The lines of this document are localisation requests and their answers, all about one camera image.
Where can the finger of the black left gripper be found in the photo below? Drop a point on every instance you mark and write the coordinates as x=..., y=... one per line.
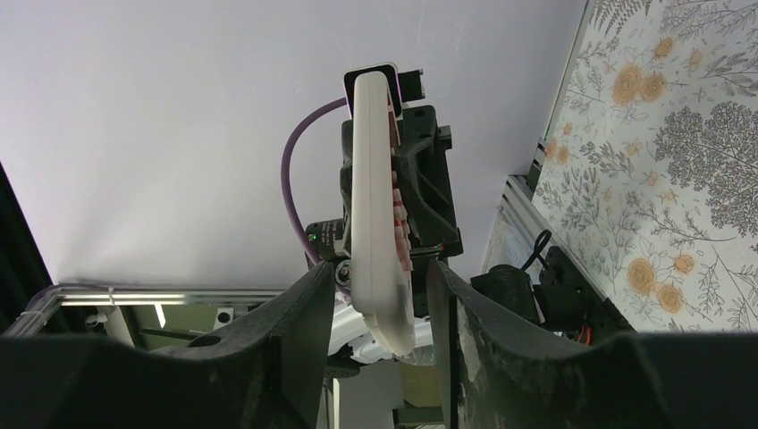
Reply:
x=425, y=185

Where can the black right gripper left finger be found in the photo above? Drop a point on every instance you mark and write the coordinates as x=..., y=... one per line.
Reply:
x=263, y=370

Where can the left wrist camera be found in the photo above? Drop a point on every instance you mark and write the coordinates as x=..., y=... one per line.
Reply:
x=403, y=86

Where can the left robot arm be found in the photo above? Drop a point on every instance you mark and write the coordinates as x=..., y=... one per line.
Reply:
x=351, y=343

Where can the white remote control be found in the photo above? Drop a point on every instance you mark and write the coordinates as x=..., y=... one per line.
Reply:
x=380, y=286

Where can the floral table mat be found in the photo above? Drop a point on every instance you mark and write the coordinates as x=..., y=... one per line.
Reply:
x=650, y=177

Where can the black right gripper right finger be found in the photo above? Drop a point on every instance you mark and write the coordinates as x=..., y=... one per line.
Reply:
x=498, y=370

